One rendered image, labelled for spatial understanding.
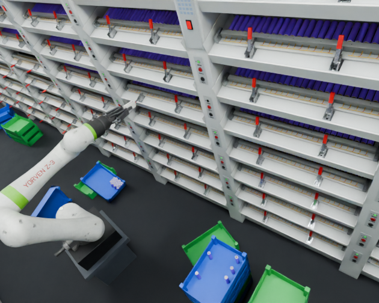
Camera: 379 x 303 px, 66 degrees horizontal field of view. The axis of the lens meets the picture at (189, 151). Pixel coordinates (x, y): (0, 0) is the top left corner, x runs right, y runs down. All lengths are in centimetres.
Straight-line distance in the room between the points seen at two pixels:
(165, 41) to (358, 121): 76
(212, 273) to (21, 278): 147
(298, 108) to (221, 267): 89
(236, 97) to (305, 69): 32
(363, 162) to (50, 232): 125
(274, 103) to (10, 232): 109
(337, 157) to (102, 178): 187
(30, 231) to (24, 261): 129
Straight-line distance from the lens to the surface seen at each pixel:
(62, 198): 269
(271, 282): 154
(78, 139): 139
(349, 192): 133
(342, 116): 106
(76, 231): 149
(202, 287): 156
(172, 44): 121
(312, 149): 120
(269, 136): 124
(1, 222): 135
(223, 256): 160
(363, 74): 92
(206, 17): 107
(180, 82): 132
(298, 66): 96
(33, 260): 255
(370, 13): 84
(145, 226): 219
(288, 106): 109
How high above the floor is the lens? 179
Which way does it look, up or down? 46 degrees down
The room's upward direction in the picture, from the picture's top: 19 degrees counter-clockwise
